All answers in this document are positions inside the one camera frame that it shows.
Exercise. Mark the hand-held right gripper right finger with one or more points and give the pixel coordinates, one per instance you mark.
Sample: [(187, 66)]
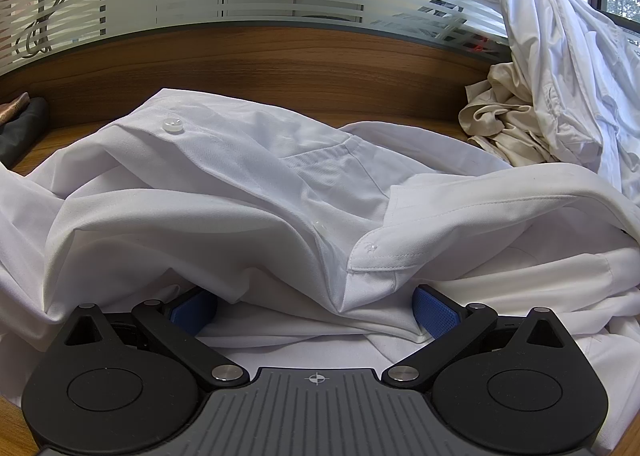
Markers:
[(437, 313)]

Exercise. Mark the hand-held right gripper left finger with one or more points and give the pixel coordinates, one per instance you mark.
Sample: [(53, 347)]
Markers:
[(192, 310)]

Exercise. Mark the white dress shirt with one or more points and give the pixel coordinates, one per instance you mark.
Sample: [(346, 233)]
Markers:
[(225, 196)]

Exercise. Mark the crumpled beige garment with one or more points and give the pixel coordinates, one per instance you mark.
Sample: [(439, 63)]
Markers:
[(505, 121)]

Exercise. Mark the folded dark grey garment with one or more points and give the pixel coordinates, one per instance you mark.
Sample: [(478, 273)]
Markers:
[(22, 136)]

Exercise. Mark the wooden desk divider panel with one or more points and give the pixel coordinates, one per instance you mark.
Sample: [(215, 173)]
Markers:
[(300, 66)]

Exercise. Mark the folded tan satin cloth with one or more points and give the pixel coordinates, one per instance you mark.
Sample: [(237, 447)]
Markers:
[(12, 109)]

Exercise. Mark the pile of white garments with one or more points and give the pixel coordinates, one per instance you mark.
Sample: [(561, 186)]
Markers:
[(560, 46)]

